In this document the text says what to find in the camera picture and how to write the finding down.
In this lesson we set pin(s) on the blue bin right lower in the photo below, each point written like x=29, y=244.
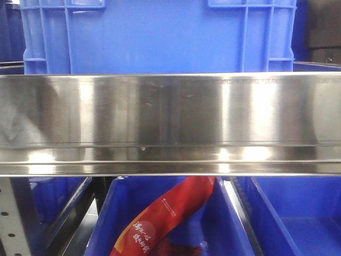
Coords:
x=293, y=215

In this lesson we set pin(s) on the blue bin centre lower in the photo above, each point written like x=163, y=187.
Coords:
x=213, y=230

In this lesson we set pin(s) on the red printed snack bag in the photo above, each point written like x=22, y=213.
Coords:
x=159, y=218

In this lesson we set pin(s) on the blue bin left lower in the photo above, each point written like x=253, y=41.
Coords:
x=51, y=210

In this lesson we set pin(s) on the white perforated rack upright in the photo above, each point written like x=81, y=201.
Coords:
x=13, y=235

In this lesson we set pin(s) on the large blue crate on shelf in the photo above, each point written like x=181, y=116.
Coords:
x=141, y=37

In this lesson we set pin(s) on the stainless steel shelf rail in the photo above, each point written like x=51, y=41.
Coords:
x=232, y=124

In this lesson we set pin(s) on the blue bin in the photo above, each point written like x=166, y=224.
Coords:
x=51, y=210
x=293, y=215
x=213, y=230

